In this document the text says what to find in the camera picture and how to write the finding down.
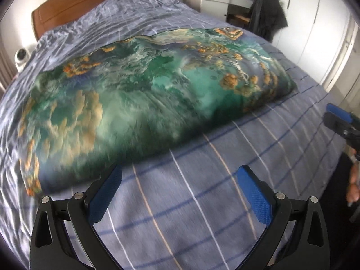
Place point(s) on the blue checked bed sheet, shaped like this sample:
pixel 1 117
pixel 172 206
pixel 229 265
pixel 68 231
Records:
pixel 197 202

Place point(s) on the person's right hand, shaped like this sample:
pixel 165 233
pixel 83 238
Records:
pixel 355 185

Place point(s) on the person's dark clothing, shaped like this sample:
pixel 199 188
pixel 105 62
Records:
pixel 347 230

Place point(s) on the wooden chair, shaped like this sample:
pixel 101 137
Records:
pixel 239 18

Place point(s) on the beige curtain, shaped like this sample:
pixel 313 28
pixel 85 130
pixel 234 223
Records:
pixel 6 70

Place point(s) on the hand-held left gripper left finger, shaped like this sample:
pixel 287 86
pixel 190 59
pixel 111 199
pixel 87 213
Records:
pixel 107 192

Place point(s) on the white wardrobe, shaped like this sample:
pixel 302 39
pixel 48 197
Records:
pixel 303 19

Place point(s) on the green ocean print pillow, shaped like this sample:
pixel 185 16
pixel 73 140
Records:
pixel 154 95

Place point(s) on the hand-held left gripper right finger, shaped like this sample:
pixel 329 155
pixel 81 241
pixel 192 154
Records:
pixel 256 195

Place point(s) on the black jacket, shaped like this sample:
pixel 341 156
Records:
pixel 265 17

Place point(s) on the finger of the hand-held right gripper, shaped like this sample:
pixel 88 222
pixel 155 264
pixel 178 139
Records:
pixel 336 123
pixel 339 112

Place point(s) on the white round device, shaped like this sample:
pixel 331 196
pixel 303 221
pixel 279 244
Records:
pixel 22 57

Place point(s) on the wooden headboard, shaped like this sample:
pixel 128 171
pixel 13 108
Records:
pixel 84 2

